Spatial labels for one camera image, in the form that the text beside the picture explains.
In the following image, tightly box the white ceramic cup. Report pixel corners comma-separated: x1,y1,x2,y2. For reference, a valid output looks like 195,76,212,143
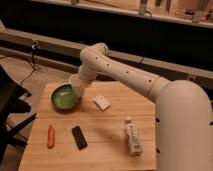
68,74,85,97

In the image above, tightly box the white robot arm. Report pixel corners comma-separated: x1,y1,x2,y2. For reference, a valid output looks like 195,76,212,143
79,43,213,171

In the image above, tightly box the green ceramic bowl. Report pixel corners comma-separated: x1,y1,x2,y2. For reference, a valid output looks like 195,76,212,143
51,84,81,111

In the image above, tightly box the black rectangular phone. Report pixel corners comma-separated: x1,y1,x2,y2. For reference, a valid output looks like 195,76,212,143
72,126,87,150

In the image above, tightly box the white plastic bottle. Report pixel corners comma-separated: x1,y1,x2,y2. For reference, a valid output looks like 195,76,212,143
124,117,143,156

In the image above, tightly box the orange carrot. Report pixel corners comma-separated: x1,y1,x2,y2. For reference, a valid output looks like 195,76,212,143
47,125,55,149

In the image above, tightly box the black chair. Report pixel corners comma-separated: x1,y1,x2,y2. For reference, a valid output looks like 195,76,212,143
0,65,36,164

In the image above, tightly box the black cable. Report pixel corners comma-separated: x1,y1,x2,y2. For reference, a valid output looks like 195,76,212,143
0,44,43,88

